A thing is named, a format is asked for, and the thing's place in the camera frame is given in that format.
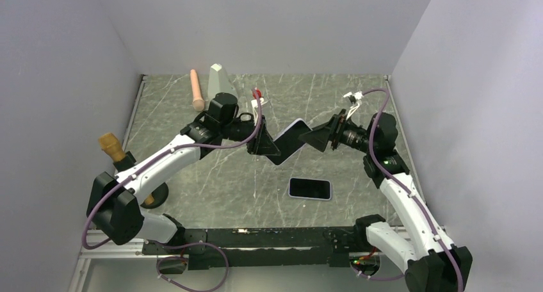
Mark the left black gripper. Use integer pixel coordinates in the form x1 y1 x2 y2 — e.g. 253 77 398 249
221 114 282 156

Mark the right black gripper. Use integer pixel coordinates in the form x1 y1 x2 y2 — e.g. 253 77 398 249
300 108 376 154

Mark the phone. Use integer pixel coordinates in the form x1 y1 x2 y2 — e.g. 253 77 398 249
267 118 311 165

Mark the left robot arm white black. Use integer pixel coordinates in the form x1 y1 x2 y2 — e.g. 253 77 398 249
85 89 280 254

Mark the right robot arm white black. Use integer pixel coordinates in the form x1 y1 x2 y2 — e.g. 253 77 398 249
300 110 473 291

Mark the grey trapezoid block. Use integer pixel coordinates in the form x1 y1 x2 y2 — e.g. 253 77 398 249
207 63 239 108

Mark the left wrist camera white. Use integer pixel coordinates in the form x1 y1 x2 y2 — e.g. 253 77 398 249
250 88 268 119

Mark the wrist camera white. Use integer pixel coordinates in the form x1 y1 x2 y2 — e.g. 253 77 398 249
250 88 268 119
343 91 364 120

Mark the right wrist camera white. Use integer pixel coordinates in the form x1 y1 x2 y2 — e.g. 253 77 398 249
343 91 364 120

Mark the pink cylindrical handle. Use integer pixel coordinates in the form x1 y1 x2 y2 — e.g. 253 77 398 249
190 69 206 112

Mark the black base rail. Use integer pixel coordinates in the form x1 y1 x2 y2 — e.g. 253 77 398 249
142 226 378 270

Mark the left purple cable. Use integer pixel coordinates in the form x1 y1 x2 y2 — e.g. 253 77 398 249
81 88 264 251

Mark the purple cable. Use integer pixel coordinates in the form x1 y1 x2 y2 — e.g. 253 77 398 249
352 88 465 292
81 88 264 251

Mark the wooden handle tool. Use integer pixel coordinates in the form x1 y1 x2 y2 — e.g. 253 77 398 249
98 133 155 207

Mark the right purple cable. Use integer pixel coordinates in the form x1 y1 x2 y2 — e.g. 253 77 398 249
352 88 465 292

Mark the aluminium frame rail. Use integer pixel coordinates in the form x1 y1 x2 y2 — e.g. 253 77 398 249
79 225 454 259

